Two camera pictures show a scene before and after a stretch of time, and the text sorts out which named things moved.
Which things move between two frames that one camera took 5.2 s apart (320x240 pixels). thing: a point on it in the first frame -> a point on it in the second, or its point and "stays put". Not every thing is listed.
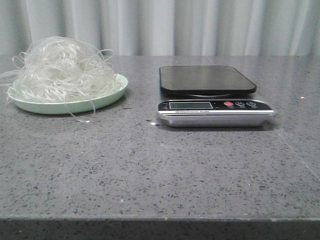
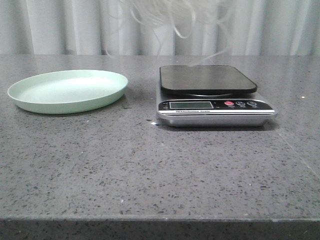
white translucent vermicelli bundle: [62, 70] -> [181, 15]
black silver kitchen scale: [210, 100] stays put
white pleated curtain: [220, 28] stays put
